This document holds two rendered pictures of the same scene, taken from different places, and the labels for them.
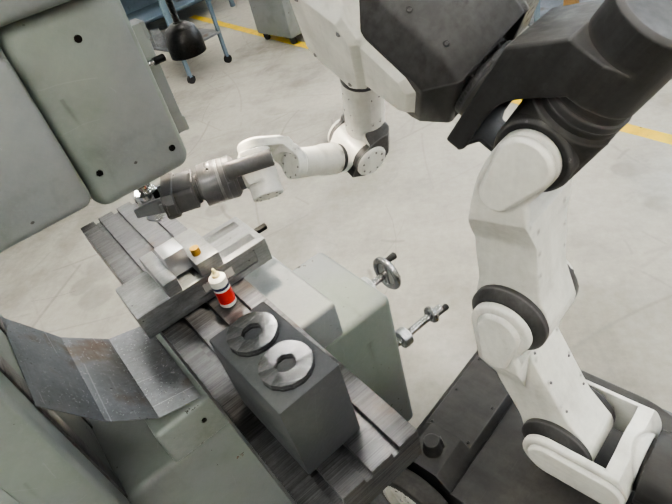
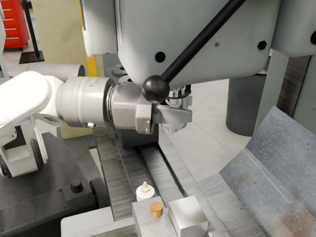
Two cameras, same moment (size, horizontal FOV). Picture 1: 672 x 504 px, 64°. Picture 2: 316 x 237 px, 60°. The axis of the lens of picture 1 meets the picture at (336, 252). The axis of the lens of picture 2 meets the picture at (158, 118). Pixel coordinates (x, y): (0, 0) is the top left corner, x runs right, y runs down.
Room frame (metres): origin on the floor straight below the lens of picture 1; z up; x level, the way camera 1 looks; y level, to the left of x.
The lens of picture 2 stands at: (1.37, 0.38, 1.46)
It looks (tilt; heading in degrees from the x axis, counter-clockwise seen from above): 32 degrees down; 190
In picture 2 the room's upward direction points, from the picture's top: straight up
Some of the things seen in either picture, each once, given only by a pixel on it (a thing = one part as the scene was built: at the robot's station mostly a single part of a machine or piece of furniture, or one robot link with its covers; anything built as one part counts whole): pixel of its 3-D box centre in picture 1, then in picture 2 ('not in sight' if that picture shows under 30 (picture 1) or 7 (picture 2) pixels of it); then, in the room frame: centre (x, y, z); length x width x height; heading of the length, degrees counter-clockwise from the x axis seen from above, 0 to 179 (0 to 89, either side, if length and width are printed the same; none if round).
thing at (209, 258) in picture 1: (196, 251); (157, 237); (1.07, 0.32, 1.01); 0.15 x 0.06 x 0.04; 29
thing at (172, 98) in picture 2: (145, 192); (174, 94); (0.98, 0.33, 1.26); 0.05 x 0.05 x 0.01
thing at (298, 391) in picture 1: (284, 382); (130, 102); (0.61, 0.15, 1.02); 0.22 x 0.12 x 0.20; 30
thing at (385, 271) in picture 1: (378, 279); not in sight; (1.22, -0.10, 0.62); 0.16 x 0.12 x 0.12; 119
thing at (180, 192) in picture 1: (194, 189); (121, 105); (0.98, 0.24, 1.23); 0.13 x 0.12 x 0.10; 4
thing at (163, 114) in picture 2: not in sight; (172, 116); (1.01, 0.34, 1.23); 0.06 x 0.02 x 0.03; 94
